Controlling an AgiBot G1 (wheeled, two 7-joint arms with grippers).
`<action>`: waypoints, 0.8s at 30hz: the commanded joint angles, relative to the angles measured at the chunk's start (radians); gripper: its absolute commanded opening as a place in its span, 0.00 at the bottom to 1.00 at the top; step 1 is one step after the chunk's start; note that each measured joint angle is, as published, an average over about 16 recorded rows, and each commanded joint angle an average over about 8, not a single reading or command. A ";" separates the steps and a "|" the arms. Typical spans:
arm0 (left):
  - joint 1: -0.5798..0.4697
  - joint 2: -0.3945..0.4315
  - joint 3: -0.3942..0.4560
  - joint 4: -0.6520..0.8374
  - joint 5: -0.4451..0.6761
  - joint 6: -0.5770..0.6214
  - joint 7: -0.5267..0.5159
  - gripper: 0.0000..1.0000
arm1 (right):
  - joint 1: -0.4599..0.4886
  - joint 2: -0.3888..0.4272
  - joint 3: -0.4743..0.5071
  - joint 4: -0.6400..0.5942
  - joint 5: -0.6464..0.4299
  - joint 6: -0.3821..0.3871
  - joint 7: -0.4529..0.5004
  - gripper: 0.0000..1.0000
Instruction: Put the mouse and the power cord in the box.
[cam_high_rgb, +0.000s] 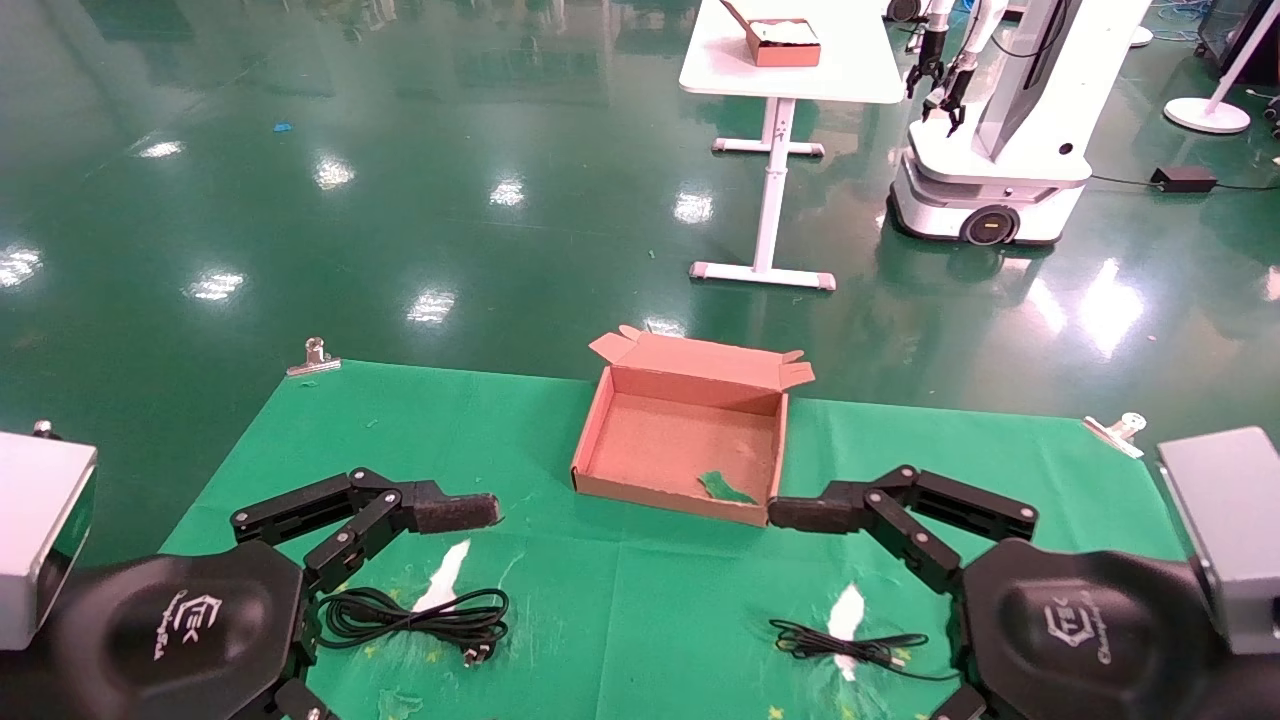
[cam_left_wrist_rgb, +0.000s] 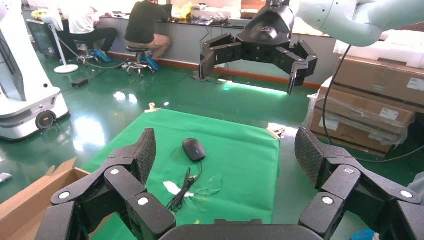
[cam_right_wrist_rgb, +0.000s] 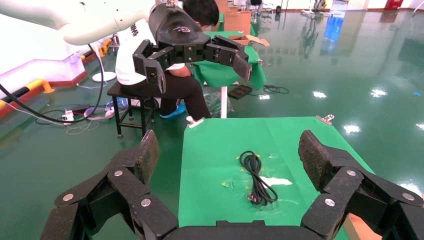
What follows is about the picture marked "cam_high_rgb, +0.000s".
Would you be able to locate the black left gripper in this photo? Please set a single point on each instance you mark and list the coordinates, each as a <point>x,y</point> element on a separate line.
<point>150,630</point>

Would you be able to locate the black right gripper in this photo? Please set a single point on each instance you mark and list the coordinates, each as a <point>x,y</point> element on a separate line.
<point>1090,640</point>

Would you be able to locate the open brown cardboard box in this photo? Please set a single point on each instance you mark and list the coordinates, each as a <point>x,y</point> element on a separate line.
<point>670,440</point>

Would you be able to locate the small cardboard box white contents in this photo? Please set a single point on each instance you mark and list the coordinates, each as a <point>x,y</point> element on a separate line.
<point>785,42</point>

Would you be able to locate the silver metal binder clip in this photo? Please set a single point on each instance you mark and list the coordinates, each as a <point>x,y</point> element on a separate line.
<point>314,360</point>
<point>1118,432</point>

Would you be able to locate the green table cloth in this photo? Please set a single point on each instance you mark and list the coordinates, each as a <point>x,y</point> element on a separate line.
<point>620,600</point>

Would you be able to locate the white wheeled robot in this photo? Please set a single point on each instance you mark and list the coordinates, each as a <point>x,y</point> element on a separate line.
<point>1010,150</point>

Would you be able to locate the black power adapter brick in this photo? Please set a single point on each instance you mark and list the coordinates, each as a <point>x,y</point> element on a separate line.
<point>1183,180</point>

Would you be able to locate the small black robot gripper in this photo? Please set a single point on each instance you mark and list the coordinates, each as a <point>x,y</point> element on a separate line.
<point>952,98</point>
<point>924,75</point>

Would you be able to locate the white desk with T-legs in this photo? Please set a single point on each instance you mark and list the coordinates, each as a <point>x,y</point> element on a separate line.
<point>790,60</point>

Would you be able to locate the white stand with round base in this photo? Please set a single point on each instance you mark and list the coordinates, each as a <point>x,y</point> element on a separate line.
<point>1208,115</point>

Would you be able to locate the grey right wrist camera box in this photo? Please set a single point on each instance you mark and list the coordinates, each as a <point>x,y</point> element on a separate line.
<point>1225,530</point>

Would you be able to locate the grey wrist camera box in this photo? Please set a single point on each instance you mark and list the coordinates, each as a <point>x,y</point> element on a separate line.
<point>1225,530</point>
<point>40,530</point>

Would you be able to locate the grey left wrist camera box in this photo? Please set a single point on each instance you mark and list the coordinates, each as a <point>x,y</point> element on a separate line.
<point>40,530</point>

